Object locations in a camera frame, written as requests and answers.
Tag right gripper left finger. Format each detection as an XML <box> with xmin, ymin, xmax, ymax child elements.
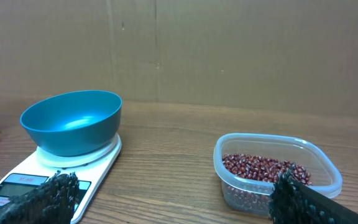
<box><xmin>0</xmin><ymin>171</ymin><xmax>80</xmax><ymax>224</ymax></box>

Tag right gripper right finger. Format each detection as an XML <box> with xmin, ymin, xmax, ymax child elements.
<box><xmin>268</xmin><ymin>166</ymin><xmax>358</xmax><ymax>224</ymax></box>

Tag white digital kitchen scale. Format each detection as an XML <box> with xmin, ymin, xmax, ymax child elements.
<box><xmin>0</xmin><ymin>134</ymin><xmax>122</xmax><ymax>223</ymax></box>

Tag blue plastic bowl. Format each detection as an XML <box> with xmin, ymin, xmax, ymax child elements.
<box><xmin>20</xmin><ymin>90</ymin><xmax>123</xmax><ymax>156</ymax></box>

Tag red adzuki beans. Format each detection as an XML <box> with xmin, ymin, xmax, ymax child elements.
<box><xmin>222</xmin><ymin>154</ymin><xmax>312</xmax><ymax>210</ymax></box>

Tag clear plastic container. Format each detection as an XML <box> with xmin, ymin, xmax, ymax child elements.
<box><xmin>213</xmin><ymin>133</ymin><xmax>342</xmax><ymax>215</ymax></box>

